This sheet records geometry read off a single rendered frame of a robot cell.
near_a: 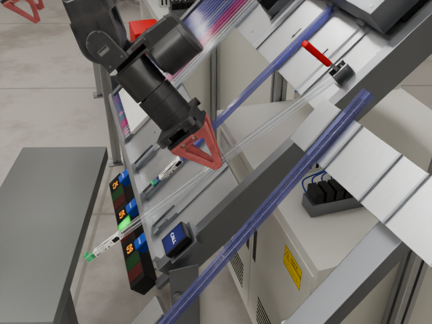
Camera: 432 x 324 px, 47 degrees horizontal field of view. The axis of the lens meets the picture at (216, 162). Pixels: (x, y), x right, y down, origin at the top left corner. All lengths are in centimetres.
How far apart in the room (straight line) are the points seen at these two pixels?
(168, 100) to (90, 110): 222
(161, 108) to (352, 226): 59
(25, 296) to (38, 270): 7
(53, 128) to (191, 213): 197
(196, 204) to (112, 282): 100
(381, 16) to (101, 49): 42
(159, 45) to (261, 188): 29
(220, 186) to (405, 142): 74
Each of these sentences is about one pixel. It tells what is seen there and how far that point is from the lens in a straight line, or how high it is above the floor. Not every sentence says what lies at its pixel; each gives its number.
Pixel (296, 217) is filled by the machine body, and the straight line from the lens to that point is 114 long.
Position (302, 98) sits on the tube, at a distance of 73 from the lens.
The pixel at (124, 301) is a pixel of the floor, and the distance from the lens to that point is 179.
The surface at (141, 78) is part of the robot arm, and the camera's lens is 71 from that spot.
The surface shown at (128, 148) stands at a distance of 117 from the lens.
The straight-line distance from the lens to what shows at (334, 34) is 93.
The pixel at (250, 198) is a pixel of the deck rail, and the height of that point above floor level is 84.
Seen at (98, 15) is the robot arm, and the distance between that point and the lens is 69.
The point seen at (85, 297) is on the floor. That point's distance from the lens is 183.
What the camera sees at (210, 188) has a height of 82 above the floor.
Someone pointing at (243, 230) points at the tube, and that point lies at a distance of 65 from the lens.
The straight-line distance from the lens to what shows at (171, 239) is 83.
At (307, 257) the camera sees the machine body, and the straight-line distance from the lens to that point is 107.
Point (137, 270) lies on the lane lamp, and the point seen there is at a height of 66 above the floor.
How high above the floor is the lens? 136
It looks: 35 degrees down
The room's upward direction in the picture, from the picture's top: straight up
